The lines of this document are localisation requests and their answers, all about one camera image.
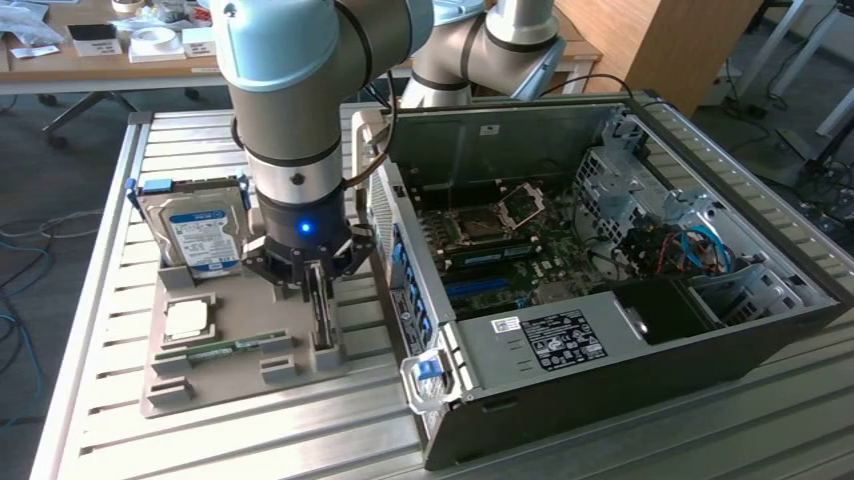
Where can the black and white box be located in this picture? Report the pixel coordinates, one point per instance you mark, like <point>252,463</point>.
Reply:
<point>93,37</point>

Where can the green GPU card black cooler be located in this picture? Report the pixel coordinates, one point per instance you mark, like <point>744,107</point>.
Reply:
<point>322,320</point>

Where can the grey power supply unit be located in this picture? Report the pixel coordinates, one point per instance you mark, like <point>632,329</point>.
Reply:
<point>567,335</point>

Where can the orange small parts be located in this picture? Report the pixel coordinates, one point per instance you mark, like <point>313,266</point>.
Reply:
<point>201,15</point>

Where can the blue case latch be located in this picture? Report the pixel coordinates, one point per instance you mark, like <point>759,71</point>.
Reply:
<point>427,370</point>

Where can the grey parts rack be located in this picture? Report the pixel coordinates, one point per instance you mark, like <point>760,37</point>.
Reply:
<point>233,300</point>

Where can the white table frame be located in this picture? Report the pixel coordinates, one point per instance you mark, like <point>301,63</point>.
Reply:
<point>800,45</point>

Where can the silver drive cage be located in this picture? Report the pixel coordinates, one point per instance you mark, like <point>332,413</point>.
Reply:
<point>620,195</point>

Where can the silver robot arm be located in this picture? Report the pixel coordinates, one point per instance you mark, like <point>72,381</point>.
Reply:
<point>286,75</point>

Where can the wooden desk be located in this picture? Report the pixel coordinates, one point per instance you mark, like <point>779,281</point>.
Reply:
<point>100,67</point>

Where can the green RAM stick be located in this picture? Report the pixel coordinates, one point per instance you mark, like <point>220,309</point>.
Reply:
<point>220,346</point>

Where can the silver CPU chip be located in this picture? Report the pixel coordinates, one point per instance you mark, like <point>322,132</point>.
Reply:
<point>186,320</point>

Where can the blue card retainer strip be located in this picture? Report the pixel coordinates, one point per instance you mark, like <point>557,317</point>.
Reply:
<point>409,280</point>

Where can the hard disk blue caddy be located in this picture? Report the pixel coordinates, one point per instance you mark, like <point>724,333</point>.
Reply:
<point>196,235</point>

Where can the silver socket cover frame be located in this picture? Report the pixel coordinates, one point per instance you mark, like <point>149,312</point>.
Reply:
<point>520,197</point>

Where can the white labelled box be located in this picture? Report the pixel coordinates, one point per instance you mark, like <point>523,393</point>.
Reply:
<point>198,42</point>

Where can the blue expansion slot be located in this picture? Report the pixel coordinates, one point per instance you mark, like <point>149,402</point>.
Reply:
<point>483,289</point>

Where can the beige masking tape roll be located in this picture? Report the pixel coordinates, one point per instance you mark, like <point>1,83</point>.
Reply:
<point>126,5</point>

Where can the clear plastic bag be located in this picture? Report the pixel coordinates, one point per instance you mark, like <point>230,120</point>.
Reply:
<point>26,25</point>

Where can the wooden cabinet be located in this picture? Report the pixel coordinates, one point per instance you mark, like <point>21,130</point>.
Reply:
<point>667,45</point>

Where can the flat white box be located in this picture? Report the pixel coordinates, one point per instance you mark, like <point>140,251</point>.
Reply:
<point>156,55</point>

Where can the green motherboard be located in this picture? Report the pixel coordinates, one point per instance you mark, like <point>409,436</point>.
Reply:
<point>553,260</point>

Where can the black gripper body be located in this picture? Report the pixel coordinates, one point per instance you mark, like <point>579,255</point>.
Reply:
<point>302,220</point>

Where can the white tape roll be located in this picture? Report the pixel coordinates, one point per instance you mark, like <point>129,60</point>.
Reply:
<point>156,37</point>

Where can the black grey PC case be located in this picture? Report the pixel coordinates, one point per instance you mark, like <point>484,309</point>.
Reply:
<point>600,395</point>

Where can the CPU socket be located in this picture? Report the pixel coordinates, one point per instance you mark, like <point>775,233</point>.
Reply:
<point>476,225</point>

